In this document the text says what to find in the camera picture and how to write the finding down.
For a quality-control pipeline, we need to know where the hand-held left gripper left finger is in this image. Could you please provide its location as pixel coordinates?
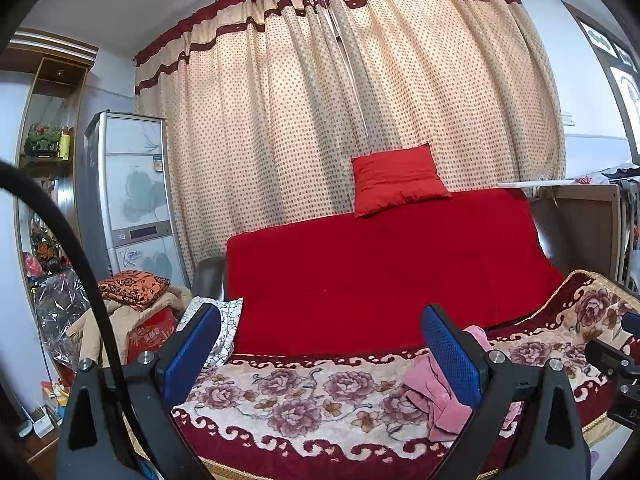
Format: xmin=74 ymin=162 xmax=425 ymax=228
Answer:
xmin=54 ymin=303 xmax=223 ymax=480

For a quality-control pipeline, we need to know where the black sofa armrest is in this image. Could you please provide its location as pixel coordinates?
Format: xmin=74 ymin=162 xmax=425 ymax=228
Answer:
xmin=192 ymin=256 xmax=228 ymax=306

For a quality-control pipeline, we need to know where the standing air conditioner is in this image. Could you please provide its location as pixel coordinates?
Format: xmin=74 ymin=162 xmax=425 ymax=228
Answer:
xmin=84 ymin=111 xmax=191 ymax=288

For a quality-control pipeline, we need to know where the dotted beige curtain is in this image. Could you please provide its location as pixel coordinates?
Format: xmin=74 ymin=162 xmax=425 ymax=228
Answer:
xmin=134 ymin=0 xmax=568 ymax=286

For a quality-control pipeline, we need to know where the black cable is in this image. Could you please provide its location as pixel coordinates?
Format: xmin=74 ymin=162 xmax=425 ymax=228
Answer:
xmin=0 ymin=160 xmax=146 ymax=461

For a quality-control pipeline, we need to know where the dark framed window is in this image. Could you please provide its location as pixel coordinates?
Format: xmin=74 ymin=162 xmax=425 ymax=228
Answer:
xmin=562 ymin=0 xmax=640 ymax=156

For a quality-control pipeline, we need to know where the red sofa cover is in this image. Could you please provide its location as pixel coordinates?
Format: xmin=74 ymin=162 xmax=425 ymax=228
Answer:
xmin=225 ymin=187 xmax=566 ymax=356

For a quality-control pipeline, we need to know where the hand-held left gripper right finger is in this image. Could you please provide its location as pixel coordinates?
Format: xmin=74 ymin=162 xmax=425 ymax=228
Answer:
xmin=421 ymin=304 xmax=593 ymax=480

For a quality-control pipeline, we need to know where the clear plastic bag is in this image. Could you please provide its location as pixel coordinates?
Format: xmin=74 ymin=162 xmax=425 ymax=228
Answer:
xmin=32 ymin=267 xmax=96 ymax=366

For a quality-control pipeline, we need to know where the red floral blanket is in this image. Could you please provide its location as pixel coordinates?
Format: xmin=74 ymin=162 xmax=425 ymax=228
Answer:
xmin=170 ymin=270 xmax=640 ymax=480

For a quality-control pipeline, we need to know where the pile of clothes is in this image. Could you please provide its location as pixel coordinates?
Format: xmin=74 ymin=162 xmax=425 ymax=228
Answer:
xmin=575 ymin=162 xmax=640 ymax=186

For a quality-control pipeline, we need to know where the orange patterned folded cloth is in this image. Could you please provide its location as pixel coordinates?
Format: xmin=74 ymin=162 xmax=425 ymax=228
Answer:
xmin=97 ymin=270 xmax=172 ymax=311

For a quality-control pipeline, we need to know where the beige coat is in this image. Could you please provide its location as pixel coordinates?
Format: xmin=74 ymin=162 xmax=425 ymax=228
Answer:
xmin=67 ymin=285 xmax=193 ymax=361

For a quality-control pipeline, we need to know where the green ornament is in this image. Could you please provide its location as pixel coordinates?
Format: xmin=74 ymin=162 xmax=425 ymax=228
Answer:
xmin=23 ymin=123 xmax=62 ymax=157

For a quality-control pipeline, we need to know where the flower ornament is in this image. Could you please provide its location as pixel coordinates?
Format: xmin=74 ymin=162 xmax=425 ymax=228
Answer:
xmin=30 ymin=220 xmax=68 ymax=273

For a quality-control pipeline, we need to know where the wooden display cabinet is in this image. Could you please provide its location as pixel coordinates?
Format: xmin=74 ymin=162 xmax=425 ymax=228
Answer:
xmin=12 ymin=30 xmax=98 ymax=311

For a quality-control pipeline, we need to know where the white router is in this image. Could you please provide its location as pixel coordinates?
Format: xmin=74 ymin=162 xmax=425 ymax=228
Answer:
xmin=17 ymin=405 xmax=56 ymax=438

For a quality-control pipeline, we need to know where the red pillow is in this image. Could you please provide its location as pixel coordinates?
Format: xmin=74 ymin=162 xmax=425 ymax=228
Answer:
xmin=350 ymin=143 xmax=452 ymax=218

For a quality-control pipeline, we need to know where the wooden side table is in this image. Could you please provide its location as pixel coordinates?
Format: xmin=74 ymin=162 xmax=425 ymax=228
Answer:
xmin=497 ymin=180 xmax=640 ymax=286

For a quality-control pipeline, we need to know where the white patterned pillow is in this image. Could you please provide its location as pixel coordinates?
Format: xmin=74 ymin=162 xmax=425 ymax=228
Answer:
xmin=177 ymin=296 xmax=244 ymax=368

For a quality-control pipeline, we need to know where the pink knitted sweater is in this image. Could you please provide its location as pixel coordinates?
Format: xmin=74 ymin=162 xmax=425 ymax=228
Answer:
xmin=402 ymin=325 xmax=523 ymax=443

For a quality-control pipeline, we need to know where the red box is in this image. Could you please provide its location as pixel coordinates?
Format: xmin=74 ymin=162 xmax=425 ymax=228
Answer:
xmin=127 ymin=307 xmax=178 ymax=363

